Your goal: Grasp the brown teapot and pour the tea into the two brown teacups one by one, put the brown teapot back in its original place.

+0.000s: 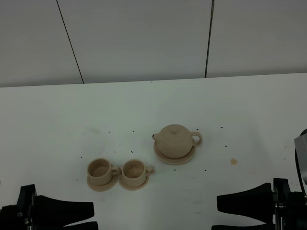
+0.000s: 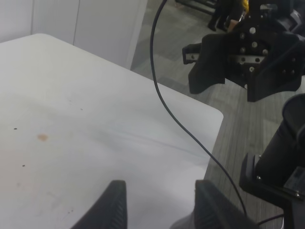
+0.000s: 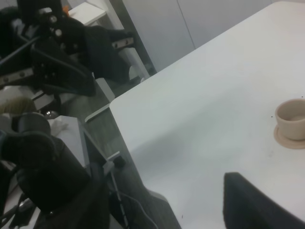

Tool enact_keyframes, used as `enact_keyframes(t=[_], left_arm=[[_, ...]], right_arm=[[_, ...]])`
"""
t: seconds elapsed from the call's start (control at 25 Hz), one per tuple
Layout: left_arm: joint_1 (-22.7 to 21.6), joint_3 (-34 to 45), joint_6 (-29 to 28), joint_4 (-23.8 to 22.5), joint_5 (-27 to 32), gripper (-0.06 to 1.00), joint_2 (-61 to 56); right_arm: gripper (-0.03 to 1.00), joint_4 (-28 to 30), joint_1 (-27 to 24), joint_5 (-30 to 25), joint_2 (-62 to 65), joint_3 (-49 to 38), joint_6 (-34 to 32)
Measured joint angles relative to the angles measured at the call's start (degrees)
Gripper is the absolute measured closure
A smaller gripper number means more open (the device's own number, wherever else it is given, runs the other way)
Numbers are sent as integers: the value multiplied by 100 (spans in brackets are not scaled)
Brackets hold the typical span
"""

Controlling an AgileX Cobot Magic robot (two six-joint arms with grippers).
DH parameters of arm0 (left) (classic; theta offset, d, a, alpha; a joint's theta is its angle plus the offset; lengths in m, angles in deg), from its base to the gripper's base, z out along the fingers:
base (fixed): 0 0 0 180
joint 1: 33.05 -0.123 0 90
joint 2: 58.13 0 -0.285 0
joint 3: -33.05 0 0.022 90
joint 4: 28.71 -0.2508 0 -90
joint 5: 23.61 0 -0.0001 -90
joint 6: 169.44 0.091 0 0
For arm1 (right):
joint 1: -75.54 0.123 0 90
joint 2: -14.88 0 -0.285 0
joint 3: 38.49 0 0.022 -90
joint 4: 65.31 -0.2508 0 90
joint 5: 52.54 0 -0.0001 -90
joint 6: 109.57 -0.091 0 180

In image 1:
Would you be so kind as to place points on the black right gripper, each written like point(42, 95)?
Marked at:
point(290, 208)

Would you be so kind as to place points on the right tan teacup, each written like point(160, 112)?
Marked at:
point(134, 172)

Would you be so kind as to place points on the left tan teacup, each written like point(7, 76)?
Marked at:
point(101, 173)

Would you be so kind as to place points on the tan teapot saucer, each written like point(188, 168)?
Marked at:
point(173, 161)

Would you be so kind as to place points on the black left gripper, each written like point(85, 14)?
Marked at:
point(48, 212)

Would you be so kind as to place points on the tan ceramic teapot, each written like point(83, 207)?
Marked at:
point(176, 141)

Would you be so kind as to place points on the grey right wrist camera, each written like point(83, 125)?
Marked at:
point(301, 156)

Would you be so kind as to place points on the tan cup saucer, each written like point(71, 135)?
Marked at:
point(102, 188)
point(133, 188)

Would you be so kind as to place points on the right tan cup saucer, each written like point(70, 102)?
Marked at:
point(133, 188)

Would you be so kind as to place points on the tan teacup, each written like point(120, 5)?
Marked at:
point(134, 172)
point(101, 173)

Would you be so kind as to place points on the left tan cup saucer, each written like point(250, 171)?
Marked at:
point(102, 188)

